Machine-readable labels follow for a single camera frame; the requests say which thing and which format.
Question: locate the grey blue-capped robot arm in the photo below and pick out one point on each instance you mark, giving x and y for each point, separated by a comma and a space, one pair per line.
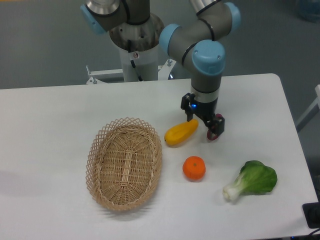
138, 33

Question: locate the green bok choy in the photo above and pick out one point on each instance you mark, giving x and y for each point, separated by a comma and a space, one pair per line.
254, 178

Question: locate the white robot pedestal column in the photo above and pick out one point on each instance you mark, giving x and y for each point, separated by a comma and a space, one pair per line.
139, 66

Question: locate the white frame at right edge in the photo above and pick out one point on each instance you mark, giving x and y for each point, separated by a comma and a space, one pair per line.
310, 111

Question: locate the black device at table edge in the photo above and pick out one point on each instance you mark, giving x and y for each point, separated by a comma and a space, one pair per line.
312, 214

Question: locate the orange tangerine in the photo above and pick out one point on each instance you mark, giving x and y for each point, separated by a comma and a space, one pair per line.
194, 168

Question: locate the purple sweet potato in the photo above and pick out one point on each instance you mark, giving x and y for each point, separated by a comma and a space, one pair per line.
217, 127

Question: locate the woven wicker basket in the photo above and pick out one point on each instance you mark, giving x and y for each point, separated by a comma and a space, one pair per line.
124, 164

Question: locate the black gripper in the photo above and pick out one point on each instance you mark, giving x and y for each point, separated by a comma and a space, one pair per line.
206, 112

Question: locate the yellow mango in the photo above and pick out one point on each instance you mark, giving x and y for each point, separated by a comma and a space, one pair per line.
181, 132

